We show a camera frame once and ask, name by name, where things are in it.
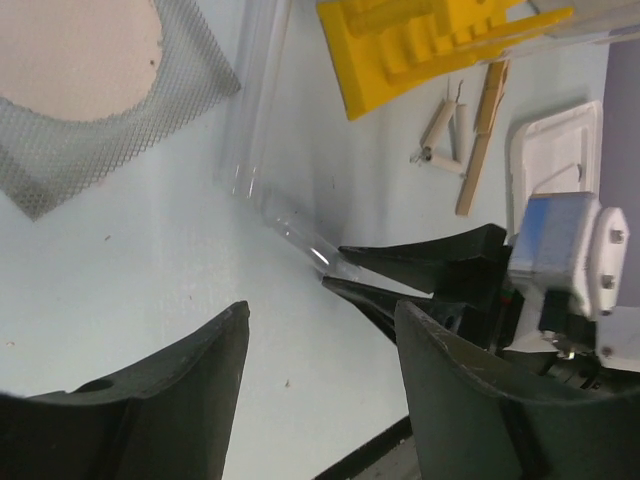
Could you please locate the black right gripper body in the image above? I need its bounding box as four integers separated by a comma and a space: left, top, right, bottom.
433, 249, 600, 385

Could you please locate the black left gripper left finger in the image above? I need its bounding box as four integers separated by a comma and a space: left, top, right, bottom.
1, 301, 250, 479

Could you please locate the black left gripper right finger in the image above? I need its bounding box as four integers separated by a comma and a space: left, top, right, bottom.
395, 301, 639, 479

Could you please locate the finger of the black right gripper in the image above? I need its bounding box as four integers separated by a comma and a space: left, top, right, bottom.
339, 224, 506, 293
322, 276, 431, 344

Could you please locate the clear glass test tube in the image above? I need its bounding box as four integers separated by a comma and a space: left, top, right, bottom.
216, 1, 292, 200
260, 189, 361, 281

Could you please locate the wooden test tube holder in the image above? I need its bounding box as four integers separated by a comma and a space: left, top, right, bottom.
455, 60, 510, 217

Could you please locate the wire gauze with ceramic centre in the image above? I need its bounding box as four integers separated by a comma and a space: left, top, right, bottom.
1, 1, 241, 220

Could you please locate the clay pipe triangle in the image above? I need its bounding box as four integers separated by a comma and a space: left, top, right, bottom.
409, 80, 471, 177

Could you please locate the white plastic lid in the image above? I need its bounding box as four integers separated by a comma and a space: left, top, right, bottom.
508, 100, 603, 234

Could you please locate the yellow test tube rack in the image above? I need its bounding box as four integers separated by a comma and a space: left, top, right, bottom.
316, 0, 574, 121

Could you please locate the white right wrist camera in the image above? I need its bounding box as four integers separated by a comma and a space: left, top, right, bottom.
504, 192, 629, 351

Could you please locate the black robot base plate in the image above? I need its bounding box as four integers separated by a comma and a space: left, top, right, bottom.
315, 416, 421, 479

